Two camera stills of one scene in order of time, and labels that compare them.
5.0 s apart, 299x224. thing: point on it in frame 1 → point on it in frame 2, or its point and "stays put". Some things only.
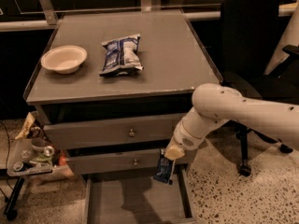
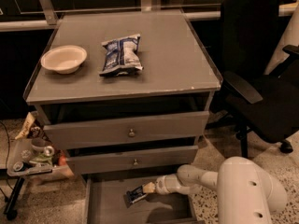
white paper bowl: x=64 y=59 stays put
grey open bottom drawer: x=140 y=199 stays put
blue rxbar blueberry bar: x=163 y=168 → x=136 y=194
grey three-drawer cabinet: x=109 y=89 stays put
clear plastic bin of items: x=34 y=154 stays put
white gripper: x=183 y=139 → x=162 y=185
